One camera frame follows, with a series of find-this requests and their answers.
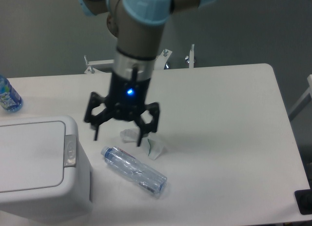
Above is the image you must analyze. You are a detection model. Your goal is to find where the white metal base frame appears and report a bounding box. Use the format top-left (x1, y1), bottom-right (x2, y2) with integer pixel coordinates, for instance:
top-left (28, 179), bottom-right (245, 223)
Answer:
top-left (83, 43), bottom-right (196, 74)

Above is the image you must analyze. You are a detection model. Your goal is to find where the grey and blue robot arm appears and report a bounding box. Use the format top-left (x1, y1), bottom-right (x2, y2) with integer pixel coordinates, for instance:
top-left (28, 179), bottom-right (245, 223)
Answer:
top-left (78, 0), bottom-right (216, 144)

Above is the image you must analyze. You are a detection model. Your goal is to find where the black clamp at table edge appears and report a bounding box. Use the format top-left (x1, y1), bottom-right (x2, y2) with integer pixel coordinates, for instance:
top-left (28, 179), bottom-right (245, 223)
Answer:
top-left (294, 189), bottom-right (312, 215)

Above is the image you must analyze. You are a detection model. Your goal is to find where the blue labelled water bottle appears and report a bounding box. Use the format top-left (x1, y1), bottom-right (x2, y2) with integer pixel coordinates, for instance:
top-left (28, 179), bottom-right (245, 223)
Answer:
top-left (0, 75), bottom-right (23, 113)

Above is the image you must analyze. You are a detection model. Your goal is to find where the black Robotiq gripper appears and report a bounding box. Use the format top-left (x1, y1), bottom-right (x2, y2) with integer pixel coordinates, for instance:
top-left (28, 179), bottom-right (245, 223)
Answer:
top-left (84, 72), bottom-right (160, 147)

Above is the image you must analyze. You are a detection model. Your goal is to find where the crumpled white paper wrapper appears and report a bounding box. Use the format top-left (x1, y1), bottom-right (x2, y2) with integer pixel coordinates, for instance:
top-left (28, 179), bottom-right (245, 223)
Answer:
top-left (120, 128), bottom-right (166, 160)

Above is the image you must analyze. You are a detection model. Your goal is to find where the crushed clear plastic bottle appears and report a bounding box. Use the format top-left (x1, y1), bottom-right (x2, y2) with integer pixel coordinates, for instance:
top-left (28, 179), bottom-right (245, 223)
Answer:
top-left (101, 146), bottom-right (167, 195)

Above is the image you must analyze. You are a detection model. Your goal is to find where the white plastic trash can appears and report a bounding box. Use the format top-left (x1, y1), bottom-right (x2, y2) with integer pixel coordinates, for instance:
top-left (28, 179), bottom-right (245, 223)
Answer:
top-left (0, 116), bottom-right (93, 222)

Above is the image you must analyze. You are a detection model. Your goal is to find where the white frame at right edge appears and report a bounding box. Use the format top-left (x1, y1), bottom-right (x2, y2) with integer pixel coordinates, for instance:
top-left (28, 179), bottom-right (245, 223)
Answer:
top-left (288, 75), bottom-right (312, 121)

